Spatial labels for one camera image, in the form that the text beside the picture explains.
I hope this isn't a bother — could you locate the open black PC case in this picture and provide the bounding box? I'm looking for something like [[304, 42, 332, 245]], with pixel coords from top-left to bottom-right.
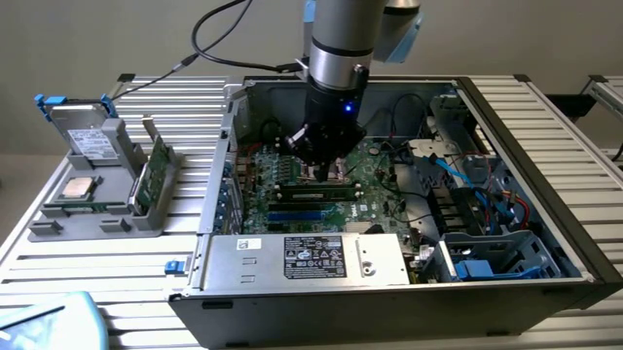
[[166, 74, 623, 349]]

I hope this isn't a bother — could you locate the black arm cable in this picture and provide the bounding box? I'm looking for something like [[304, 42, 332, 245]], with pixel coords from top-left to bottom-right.
[[109, 0, 304, 100]]

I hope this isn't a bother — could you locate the installed RAM stick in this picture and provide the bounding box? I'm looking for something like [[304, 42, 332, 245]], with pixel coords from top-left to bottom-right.
[[277, 183, 357, 202]]

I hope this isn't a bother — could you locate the green Dell motherboard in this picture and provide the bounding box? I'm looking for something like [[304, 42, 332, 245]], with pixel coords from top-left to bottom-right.
[[232, 137, 416, 256]]

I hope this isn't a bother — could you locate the grey parts rack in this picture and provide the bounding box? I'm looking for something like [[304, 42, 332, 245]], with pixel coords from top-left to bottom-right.
[[26, 117, 185, 242]]

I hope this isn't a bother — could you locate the silver power supply unit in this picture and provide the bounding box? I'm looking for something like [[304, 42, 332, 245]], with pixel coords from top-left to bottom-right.
[[197, 232, 410, 289]]

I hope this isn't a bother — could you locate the blue expansion slot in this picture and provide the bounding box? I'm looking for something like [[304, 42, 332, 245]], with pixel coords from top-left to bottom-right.
[[265, 211, 324, 221]]

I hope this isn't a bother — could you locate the silver CPU chip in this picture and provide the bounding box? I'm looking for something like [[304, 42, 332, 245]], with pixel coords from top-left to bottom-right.
[[54, 176, 102, 203]]

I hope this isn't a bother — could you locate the grey disk bay cage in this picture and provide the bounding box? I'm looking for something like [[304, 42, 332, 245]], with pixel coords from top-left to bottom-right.
[[421, 229, 569, 284]]

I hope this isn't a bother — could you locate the green RAM stick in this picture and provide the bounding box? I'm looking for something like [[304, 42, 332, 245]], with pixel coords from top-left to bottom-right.
[[41, 203, 128, 215]]

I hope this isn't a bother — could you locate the black expansion slot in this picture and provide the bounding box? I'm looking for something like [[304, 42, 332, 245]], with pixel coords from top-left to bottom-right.
[[266, 202, 325, 213]]

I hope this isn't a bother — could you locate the CPU socket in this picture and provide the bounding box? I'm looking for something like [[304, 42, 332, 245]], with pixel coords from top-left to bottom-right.
[[289, 158, 352, 184]]

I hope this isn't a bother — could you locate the hard disk in blue carrier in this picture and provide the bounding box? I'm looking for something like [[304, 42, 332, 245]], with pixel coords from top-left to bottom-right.
[[33, 93, 121, 162]]

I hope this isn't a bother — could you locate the silver chipset heatsink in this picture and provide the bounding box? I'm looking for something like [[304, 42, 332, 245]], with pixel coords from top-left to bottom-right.
[[345, 221, 386, 235]]

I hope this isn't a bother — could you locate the light blue SATA wire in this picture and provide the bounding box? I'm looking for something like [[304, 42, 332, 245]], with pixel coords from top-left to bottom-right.
[[425, 154, 512, 223]]

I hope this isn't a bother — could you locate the red wire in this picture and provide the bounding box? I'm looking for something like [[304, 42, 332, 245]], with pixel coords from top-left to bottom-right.
[[505, 189, 532, 224]]

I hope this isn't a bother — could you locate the light blue plastic cover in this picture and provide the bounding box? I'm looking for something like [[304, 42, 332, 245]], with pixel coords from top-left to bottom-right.
[[0, 290, 109, 350]]

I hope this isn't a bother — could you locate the blue case latch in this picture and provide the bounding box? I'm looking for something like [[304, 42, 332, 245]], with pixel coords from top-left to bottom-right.
[[164, 257, 189, 275]]

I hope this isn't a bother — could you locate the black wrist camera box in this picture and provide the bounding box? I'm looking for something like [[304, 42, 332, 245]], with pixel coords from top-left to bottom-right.
[[350, 64, 369, 101]]

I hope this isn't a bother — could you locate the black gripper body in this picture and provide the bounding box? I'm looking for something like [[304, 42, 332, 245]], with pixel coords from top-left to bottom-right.
[[304, 82, 365, 129]]

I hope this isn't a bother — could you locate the green graphics card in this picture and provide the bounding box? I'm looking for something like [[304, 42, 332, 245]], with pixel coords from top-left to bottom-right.
[[128, 114, 177, 217]]

